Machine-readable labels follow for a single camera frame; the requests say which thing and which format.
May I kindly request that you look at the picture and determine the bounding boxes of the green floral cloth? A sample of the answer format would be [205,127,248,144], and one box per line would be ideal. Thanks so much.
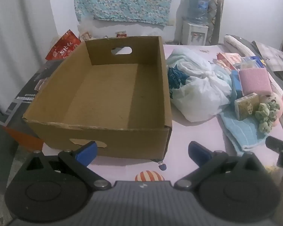
[254,101,281,132]

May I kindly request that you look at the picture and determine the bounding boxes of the grey board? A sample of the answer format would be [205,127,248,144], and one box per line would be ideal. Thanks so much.
[208,0,225,45]

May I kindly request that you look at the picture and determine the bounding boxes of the blue water bottle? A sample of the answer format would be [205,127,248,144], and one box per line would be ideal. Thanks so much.
[187,0,209,25]

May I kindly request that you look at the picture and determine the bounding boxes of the red snack bag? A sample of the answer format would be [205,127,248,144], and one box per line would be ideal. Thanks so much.
[45,30,82,60]

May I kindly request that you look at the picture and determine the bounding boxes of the grey patterned blanket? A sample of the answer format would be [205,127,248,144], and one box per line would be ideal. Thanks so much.
[252,40,283,85]

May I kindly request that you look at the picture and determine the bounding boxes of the pink plush toy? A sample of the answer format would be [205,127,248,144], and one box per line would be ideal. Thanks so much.
[259,92,283,125]

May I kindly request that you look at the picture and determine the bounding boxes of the light blue towel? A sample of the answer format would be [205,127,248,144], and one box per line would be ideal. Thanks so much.
[218,112,270,152]

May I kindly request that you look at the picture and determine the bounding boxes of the white plastic bag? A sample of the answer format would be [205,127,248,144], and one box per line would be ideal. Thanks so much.
[166,47,233,122]

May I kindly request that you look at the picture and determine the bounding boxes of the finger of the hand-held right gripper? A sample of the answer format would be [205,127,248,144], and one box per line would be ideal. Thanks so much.
[265,136,283,154]

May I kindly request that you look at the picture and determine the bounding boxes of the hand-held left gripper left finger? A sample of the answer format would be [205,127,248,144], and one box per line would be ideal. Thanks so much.
[25,141,112,191]

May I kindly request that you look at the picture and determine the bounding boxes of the teal patterned wall cloth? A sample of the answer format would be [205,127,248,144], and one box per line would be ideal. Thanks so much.
[73,0,182,26]

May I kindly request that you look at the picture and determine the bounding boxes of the clear plastic pack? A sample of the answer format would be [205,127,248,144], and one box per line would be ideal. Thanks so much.
[241,57,254,70]

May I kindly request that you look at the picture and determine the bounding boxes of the brown cardboard box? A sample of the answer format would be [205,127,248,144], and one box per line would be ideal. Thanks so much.
[22,36,172,163]

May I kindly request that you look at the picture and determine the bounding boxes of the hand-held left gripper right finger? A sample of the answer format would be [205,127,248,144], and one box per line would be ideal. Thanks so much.
[174,141,266,191]

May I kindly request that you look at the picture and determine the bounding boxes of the pink cloth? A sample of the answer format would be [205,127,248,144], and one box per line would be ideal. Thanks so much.
[239,68,273,97]

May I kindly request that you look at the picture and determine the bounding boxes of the gold tissue pack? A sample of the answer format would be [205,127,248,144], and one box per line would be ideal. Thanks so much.
[234,92,260,120]

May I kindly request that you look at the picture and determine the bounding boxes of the pink tissue packs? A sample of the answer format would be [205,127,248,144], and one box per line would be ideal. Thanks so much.
[216,52,242,70]

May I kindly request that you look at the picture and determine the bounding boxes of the dark printed poster board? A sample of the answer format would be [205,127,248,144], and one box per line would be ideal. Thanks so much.
[0,60,64,153]

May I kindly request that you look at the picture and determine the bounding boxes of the rolled white mat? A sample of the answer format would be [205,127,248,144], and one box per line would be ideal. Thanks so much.
[224,35,260,58]

